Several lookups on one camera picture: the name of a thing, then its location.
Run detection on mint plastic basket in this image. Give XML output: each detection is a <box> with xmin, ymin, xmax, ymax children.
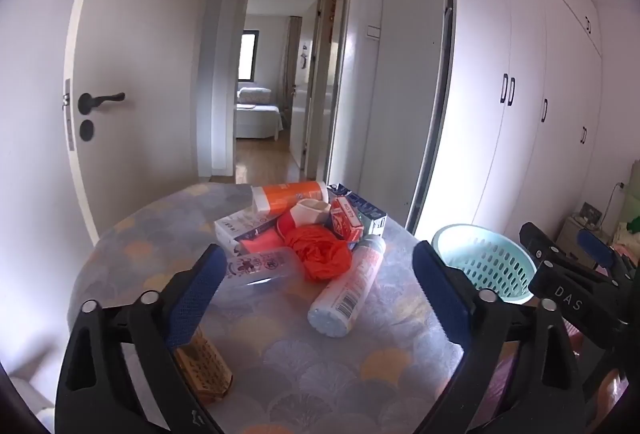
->
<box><xmin>431</xmin><ymin>225</ymin><xmax>538</xmax><ymax>307</ymax></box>

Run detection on clear plastic bottle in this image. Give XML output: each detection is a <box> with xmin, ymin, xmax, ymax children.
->
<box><xmin>222</xmin><ymin>246</ymin><xmax>306</xmax><ymax>287</ymax></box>

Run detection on black wardrobe door handles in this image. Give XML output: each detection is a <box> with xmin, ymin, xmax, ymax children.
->
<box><xmin>490</xmin><ymin>0</ymin><xmax>593</xmax><ymax>145</ymax></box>

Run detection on white and blue box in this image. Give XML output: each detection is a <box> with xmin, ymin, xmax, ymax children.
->
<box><xmin>214</xmin><ymin>209</ymin><xmax>281</xmax><ymax>251</ymax></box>

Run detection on dark framed window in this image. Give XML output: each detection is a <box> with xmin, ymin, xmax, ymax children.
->
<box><xmin>239</xmin><ymin>30</ymin><xmax>258</xmax><ymax>82</ymax></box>

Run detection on red cardboard box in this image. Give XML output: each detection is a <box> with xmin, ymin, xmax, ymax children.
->
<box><xmin>327</xmin><ymin>196</ymin><xmax>366</xmax><ymax>242</ymax></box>

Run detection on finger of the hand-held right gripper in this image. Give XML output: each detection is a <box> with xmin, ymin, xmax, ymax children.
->
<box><xmin>519</xmin><ymin>221</ymin><xmax>608</xmax><ymax>332</ymax></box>
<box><xmin>576</xmin><ymin>229</ymin><xmax>633</xmax><ymax>287</ymax></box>

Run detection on white bed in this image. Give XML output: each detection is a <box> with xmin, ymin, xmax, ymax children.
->
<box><xmin>235</xmin><ymin>86</ymin><xmax>285</xmax><ymax>141</ymax></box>

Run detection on pink quilted blanket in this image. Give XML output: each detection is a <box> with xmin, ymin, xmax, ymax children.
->
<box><xmin>480</xmin><ymin>341</ymin><xmax>521</xmax><ymax>420</ymax></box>

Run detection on white room door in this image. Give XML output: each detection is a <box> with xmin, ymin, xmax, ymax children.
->
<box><xmin>62</xmin><ymin>0</ymin><xmax>223</xmax><ymax>247</ymax></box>

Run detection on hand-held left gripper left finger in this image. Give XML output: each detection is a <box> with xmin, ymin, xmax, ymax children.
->
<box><xmin>55</xmin><ymin>244</ymin><xmax>236</xmax><ymax>434</ymax></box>

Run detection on white bedside cabinet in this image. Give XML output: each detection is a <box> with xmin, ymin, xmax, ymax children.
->
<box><xmin>557</xmin><ymin>216</ymin><xmax>606</xmax><ymax>259</ymax></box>

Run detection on beige curtain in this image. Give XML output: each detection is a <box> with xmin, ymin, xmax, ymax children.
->
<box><xmin>282</xmin><ymin>16</ymin><xmax>301</xmax><ymax>115</ymax></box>

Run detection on black door handle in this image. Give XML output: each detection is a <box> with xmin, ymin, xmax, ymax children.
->
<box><xmin>77</xmin><ymin>92</ymin><xmax>126</xmax><ymax>112</ymax></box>

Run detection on white wardrobe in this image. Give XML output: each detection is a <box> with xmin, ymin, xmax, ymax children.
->
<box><xmin>440</xmin><ymin>0</ymin><xmax>606</xmax><ymax>245</ymax></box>

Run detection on scallop patterned tablecloth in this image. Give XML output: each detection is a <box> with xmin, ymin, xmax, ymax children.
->
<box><xmin>66</xmin><ymin>183</ymin><xmax>506</xmax><ymax>434</ymax></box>

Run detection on white pillow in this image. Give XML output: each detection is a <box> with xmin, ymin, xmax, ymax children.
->
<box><xmin>237</xmin><ymin>86</ymin><xmax>273</xmax><ymax>105</ymax></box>

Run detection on blue drink carton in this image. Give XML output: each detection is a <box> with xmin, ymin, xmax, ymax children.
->
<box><xmin>327</xmin><ymin>183</ymin><xmax>388</xmax><ymax>237</ymax></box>

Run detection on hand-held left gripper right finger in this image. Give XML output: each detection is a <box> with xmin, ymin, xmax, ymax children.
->
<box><xmin>412</xmin><ymin>240</ymin><xmax>586</xmax><ymax>434</ymax></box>

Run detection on orange plastic bag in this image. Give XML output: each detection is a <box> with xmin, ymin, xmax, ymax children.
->
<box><xmin>285</xmin><ymin>224</ymin><xmax>353</xmax><ymax>282</ymax></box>

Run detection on white spray can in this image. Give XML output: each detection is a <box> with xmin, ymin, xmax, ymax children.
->
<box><xmin>306</xmin><ymin>235</ymin><xmax>387</xmax><ymax>339</ymax></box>

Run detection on orange packet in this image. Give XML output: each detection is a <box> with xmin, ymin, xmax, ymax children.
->
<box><xmin>237</xmin><ymin>229</ymin><xmax>286</xmax><ymax>257</ymax></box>

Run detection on orange and white bottle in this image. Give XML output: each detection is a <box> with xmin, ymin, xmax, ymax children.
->
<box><xmin>250</xmin><ymin>180</ymin><xmax>331</xmax><ymax>215</ymax></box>

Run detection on red and white paper cup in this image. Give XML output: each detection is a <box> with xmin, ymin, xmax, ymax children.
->
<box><xmin>276</xmin><ymin>200</ymin><xmax>332</xmax><ymax>235</ymax></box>

